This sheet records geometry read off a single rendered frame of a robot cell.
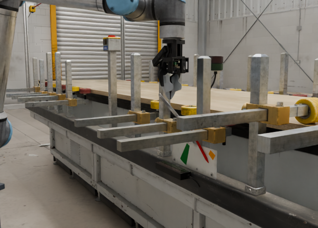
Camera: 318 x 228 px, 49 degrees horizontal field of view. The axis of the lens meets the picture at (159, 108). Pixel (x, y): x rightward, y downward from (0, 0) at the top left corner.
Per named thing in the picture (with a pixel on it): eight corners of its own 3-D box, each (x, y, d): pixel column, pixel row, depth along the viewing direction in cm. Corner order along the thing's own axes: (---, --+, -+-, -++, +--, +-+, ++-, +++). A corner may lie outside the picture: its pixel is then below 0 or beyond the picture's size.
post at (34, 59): (35, 108, 334) (33, 57, 327) (34, 107, 337) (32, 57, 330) (39, 107, 335) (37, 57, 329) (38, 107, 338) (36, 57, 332)
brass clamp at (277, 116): (276, 126, 93) (276, 107, 92) (239, 119, 104) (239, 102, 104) (290, 124, 96) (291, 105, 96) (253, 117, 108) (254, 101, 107)
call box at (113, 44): (108, 52, 179) (108, 36, 178) (102, 52, 185) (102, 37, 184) (120, 52, 183) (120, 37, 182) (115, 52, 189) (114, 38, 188)
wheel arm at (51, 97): (18, 102, 250) (18, 97, 250) (17, 102, 253) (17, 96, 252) (77, 99, 273) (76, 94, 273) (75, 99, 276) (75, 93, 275)
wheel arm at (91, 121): (76, 129, 145) (76, 119, 145) (74, 127, 148) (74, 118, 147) (164, 120, 168) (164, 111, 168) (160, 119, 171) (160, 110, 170)
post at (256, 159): (254, 216, 103) (260, 53, 97) (246, 212, 106) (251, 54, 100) (262, 214, 105) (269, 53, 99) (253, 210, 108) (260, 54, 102)
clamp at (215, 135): (214, 144, 115) (214, 129, 115) (189, 136, 127) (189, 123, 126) (226, 142, 118) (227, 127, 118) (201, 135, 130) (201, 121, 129)
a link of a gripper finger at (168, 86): (170, 100, 121) (170, 74, 120) (160, 99, 126) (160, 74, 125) (177, 100, 123) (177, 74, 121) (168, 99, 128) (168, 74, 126)
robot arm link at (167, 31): (154, 26, 123) (176, 28, 129) (154, 40, 124) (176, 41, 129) (168, 24, 116) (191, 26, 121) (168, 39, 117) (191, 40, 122)
